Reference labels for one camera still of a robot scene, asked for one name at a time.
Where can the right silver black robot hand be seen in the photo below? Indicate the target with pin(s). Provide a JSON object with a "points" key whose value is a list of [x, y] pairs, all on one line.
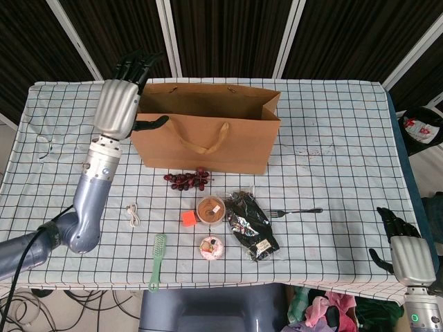
{"points": [[413, 261]]}

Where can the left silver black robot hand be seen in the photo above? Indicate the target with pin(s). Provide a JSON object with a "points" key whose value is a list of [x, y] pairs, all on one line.
{"points": [[116, 109]]}

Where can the dark red grape bunch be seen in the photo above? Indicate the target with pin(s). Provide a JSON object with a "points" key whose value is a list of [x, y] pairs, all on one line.
{"points": [[183, 180]]}

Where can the brown paper shopping bag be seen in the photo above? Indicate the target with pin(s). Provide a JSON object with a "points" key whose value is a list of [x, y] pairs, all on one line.
{"points": [[242, 145]]}

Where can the clear round rubber band container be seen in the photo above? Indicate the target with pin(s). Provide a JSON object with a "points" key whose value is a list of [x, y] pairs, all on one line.
{"points": [[209, 211]]}

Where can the pink frosted donut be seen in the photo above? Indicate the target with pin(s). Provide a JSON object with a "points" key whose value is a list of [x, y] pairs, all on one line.
{"points": [[212, 249]]}

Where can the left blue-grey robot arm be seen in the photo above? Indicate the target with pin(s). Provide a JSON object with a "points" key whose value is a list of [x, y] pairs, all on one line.
{"points": [[86, 207]]}

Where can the black bag with red print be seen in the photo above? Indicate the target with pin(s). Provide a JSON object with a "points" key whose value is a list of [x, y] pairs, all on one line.
{"points": [[425, 121]]}

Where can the black packaged gloves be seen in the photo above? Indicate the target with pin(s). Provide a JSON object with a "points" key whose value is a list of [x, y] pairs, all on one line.
{"points": [[249, 224]]}

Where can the person in dark clothes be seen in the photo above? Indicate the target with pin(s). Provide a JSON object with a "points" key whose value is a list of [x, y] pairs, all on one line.
{"points": [[436, 221]]}

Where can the blue table side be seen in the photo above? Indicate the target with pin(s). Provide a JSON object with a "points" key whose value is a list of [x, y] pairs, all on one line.
{"points": [[414, 186]]}

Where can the white checkered tablecloth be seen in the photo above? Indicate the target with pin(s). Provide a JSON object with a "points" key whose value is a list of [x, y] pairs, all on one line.
{"points": [[69, 173]]}

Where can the colourful clothes pile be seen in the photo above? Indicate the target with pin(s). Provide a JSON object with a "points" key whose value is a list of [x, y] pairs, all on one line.
{"points": [[328, 307]]}

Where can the metal fork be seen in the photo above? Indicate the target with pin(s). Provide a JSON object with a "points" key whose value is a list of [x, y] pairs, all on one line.
{"points": [[297, 211]]}

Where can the orange cube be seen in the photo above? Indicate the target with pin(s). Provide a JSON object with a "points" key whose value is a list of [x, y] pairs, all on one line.
{"points": [[188, 219]]}

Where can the green scrubbing brush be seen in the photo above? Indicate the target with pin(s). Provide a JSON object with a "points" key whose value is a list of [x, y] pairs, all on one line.
{"points": [[160, 245]]}

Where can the grey-blue robot torso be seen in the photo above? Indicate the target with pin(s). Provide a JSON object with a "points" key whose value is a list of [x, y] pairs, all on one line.
{"points": [[207, 307]]}

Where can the white partition frame post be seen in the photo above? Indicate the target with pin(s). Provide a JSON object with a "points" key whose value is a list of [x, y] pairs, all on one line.
{"points": [[73, 38], [166, 27], [412, 55], [289, 38]]}

